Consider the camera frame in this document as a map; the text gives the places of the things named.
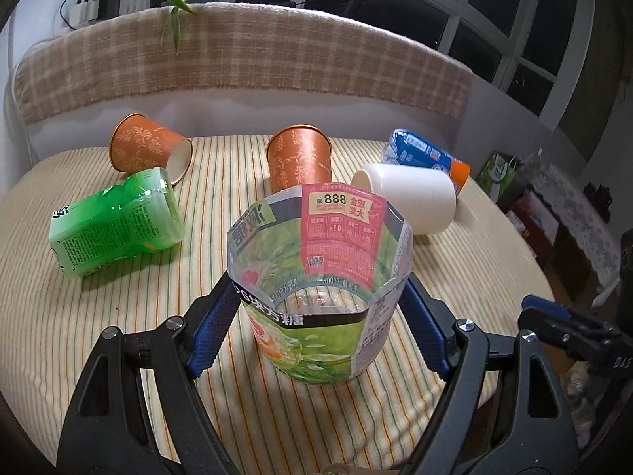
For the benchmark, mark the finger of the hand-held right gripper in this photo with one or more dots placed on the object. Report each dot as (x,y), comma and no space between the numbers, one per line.
(559,336)
(540,301)

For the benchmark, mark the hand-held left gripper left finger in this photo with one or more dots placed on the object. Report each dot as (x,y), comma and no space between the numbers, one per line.
(213,325)

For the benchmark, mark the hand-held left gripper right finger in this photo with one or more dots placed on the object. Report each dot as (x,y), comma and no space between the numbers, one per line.
(426,325)

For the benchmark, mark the clear cut-bottle cup green label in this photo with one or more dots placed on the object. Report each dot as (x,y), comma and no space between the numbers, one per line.
(316,277)

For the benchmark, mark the white cup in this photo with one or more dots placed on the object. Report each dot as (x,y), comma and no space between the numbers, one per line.
(410,195)

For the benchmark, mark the orange patterned paper cup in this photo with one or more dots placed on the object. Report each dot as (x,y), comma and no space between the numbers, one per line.
(143,144)
(299,161)

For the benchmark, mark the small black object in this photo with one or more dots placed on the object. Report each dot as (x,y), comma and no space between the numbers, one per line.
(597,195)

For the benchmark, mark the white lace cloth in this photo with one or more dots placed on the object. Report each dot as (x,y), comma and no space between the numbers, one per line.
(576,208)

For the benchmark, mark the red box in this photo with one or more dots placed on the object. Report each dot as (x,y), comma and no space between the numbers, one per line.
(536,220)

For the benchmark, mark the green cardboard box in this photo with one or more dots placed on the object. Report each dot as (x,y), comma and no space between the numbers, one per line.
(497,173)

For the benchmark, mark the blue-label bottle with orange cap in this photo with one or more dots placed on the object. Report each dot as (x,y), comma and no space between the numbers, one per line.
(420,151)

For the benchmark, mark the beige plaid blanket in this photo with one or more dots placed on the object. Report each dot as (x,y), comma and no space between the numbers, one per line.
(277,59)

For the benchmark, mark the white power strip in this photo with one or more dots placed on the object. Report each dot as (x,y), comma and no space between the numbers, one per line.
(83,12)

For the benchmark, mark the white window frame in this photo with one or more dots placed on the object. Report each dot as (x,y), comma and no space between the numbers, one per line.
(462,5)

